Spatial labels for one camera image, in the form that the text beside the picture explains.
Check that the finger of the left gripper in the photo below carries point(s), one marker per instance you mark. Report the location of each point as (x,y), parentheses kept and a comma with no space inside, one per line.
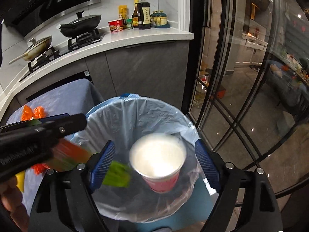
(32,122)
(57,128)

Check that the teal condiment jar set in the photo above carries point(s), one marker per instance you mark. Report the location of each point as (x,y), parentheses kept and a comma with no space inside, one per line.
(159,19)

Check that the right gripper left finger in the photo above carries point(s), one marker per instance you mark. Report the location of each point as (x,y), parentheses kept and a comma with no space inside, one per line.
(99,164)

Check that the white countertop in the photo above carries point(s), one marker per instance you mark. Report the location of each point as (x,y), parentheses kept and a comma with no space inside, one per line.
(110,41)

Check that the small green spice jar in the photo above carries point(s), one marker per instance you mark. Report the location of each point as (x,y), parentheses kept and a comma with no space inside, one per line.
(129,24)

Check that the brown sauce bottle yellow cap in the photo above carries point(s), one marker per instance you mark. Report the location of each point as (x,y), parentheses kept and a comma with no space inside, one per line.
(135,19)

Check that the black wok with lid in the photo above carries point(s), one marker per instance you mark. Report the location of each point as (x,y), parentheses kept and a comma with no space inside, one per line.
(80,26)

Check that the grey kitchen cabinets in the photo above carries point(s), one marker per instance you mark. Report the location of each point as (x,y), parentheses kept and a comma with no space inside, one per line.
(155,70)

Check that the pink paper cup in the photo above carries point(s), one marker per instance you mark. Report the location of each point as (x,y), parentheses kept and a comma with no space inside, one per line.
(158,158)

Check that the red instant noodle cup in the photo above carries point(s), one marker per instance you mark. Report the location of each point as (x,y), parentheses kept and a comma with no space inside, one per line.
(116,25)

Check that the green cardboard box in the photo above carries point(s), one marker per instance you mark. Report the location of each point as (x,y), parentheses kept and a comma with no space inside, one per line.
(118,175)

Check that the orange plastic bag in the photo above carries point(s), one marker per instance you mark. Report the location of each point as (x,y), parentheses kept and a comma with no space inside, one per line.
(28,113)

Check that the black gas stove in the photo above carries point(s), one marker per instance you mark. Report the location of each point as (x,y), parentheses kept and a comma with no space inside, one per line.
(72,44)

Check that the beige pan with glass lid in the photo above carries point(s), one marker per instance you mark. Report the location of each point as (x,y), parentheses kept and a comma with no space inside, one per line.
(37,48)

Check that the yellow sponge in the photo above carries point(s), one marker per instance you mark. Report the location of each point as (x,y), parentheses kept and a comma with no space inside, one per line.
(21,180)

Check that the person's left hand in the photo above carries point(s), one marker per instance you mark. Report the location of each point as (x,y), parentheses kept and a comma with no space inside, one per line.
(11,198)

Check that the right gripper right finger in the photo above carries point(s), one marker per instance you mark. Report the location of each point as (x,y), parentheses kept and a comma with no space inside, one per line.
(207,165)

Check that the black framed glass door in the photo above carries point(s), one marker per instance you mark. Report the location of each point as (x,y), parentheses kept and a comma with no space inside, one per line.
(250,100)

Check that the blue-grey velvet table cloth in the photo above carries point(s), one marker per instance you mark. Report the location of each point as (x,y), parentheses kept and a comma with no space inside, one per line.
(79,96)

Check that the dark soy sauce bottle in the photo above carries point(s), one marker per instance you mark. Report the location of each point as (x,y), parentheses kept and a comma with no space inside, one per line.
(144,21)

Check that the yellow seasoning packet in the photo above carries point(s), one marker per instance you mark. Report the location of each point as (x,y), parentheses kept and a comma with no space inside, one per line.
(123,11)

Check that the trash bin with plastic liner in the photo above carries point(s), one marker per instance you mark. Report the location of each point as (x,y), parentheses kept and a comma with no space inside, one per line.
(124,120)

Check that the red-orange plastic bag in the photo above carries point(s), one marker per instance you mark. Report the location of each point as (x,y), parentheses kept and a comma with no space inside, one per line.
(66,156)

